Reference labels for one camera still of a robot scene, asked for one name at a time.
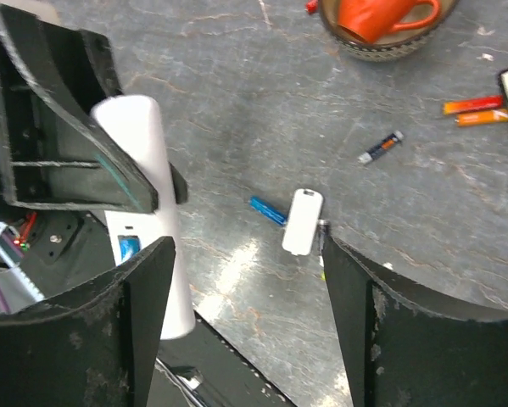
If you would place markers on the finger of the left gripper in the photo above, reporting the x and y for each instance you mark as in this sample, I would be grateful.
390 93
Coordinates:
52 76
179 184

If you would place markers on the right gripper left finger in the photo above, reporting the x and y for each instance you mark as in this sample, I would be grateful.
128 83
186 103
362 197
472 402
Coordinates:
94 345

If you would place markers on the white remote control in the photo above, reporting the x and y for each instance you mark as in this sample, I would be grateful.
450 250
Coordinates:
134 123

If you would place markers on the blue battery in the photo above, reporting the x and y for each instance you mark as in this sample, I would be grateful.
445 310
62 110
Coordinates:
268 211
129 246

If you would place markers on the black orange battery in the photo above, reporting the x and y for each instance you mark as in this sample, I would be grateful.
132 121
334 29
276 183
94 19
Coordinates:
378 150

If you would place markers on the red battery by bowl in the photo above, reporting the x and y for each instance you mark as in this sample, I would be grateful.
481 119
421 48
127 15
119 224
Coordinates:
311 6

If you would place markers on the orange cup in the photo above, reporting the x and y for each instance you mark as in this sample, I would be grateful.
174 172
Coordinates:
370 20

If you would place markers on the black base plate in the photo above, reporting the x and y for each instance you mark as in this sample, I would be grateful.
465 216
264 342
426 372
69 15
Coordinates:
66 249

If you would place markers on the white battery cover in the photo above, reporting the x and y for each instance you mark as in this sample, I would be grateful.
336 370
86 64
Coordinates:
302 221

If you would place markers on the red orange battery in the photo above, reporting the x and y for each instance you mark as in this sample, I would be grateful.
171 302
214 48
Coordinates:
473 105

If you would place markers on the brown patterned bowl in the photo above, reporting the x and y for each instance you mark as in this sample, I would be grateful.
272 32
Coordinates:
391 46

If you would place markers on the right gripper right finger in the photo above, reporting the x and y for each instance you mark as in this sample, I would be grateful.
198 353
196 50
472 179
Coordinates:
404 344

